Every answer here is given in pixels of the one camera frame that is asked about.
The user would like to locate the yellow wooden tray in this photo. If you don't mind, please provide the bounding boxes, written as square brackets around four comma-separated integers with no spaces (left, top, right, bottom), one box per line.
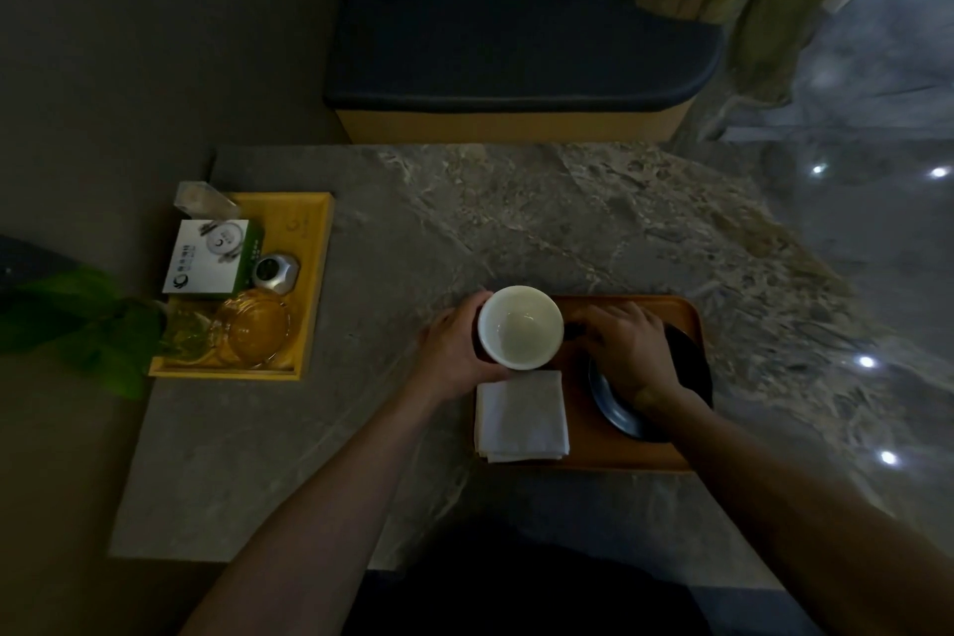
[148,192,334,382]

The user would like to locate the silver faceted lid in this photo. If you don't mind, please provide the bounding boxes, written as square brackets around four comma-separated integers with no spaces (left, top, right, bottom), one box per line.
[252,253,301,296]

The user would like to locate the folded white napkin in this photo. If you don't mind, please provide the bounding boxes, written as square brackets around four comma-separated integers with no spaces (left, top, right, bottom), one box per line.
[475,370,571,464]

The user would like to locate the green leafy plant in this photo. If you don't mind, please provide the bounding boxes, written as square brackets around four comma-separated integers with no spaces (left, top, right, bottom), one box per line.
[0,264,168,401]

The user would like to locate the white and green box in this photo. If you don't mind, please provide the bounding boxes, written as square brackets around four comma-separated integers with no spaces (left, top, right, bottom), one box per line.
[161,219,265,297]

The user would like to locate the person's left hand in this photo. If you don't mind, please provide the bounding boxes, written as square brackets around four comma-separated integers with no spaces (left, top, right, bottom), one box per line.
[411,290,496,406]

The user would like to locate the person's left forearm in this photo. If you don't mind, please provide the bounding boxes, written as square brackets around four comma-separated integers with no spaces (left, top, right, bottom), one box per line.
[179,381,478,636]

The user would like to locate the person's right forearm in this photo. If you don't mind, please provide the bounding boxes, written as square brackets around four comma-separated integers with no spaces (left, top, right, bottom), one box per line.
[634,388,954,636]

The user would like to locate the dark cushioned bench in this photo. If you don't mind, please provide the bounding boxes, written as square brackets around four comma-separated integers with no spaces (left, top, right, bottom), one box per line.
[324,0,725,145]

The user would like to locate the brown wooden tray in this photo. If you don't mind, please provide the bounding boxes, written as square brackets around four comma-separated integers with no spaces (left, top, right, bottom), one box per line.
[472,294,707,473]

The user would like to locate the person's dark trousers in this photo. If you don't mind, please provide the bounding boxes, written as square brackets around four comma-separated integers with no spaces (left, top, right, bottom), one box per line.
[343,520,713,636]

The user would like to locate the white ceramic cup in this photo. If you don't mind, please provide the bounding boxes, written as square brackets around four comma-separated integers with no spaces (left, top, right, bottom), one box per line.
[477,285,565,371]

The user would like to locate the person's right hand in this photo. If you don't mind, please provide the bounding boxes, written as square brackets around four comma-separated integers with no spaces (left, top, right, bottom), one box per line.
[568,301,685,413]

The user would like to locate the clear plastic packet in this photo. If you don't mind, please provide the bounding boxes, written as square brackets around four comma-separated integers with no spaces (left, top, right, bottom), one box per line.
[173,181,241,222]

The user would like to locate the dark round saucer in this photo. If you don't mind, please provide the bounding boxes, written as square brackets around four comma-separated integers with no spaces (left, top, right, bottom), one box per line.
[587,322,714,443]

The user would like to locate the clear glass teapot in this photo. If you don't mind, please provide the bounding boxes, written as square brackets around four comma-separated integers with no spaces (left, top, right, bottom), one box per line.
[160,287,294,370]

